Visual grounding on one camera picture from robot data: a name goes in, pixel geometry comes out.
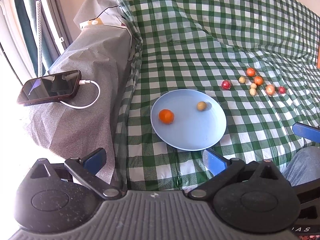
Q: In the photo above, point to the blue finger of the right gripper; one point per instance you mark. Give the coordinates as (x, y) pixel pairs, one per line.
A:
(307, 132)

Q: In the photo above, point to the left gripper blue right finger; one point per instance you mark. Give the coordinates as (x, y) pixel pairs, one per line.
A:
(224, 171)

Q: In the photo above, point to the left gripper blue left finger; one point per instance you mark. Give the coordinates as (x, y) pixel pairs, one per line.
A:
(84, 170)

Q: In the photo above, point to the small red fruit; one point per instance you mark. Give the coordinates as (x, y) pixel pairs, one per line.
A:
(281, 90)

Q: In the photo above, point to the pale orange fruit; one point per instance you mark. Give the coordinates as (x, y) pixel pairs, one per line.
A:
(270, 90)

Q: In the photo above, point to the orange-red fruit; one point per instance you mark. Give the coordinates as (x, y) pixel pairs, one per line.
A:
(250, 72)

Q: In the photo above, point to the blue jeans leg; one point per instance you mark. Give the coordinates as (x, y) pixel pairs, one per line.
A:
(304, 166)

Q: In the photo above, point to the light blue plate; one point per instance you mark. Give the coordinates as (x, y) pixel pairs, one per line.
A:
(191, 130)

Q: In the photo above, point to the black smartphone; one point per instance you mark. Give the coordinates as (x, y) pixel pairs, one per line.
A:
(50, 88)

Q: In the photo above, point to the green checkered cloth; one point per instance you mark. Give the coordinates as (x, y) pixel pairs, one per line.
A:
(197, 44)

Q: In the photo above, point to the grey sofa armrest cover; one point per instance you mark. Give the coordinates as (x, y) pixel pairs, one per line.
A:
(106, 57)

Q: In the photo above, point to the tan label on armrest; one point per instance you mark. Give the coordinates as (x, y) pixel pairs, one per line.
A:
(96, 21)

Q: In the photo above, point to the window frame with curtain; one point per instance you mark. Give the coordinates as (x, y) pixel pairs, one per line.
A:
(24, 25)

